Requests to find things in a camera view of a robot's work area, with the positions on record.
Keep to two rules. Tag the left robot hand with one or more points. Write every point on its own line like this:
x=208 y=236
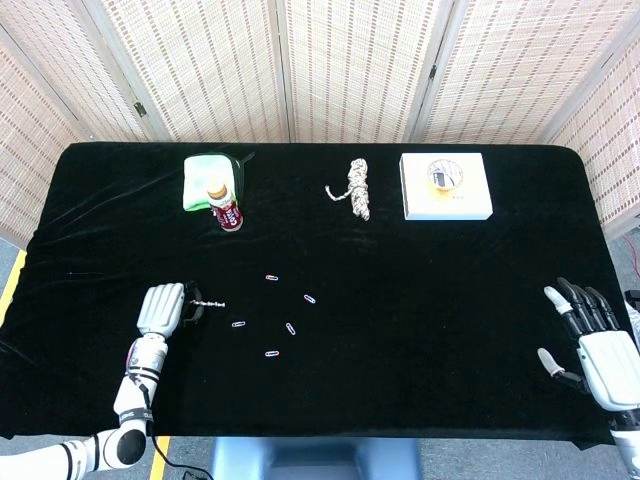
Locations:
x=160 y=307

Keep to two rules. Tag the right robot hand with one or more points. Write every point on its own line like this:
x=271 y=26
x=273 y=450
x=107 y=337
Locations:
x=610 y=365

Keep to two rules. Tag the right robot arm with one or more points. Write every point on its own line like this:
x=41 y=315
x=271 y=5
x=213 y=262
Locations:
x=627 y=440

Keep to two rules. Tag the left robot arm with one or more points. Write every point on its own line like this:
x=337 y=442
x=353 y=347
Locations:
x=135 y=395

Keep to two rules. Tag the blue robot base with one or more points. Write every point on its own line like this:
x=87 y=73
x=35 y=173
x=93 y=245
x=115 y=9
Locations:
x=310 y=460

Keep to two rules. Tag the white black floor device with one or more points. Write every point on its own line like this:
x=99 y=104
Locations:
x=634 y=305

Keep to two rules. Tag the red Costa coffee bottle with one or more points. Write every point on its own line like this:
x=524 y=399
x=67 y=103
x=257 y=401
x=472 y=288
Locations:
x=227 y=215

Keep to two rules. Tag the green white cloth pouch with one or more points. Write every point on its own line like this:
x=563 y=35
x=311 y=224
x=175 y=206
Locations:
x=202 y=175

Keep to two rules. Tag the metal screen hinge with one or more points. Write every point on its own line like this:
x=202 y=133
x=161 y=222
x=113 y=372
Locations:
x=140 y=109
x=433 y=71

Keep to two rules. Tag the woven folding screen panel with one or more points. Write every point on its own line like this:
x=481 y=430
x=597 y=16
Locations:
x=360 y=65
x=610 y=150
x=200 y=65
x=525 y=65
x=60 y=50
x=30 y=150

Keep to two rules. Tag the black velvet tablecloth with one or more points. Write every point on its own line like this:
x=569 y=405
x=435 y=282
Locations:
x=400 y=325

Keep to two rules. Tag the white flat box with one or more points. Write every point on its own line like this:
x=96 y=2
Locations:
x=465 y=205

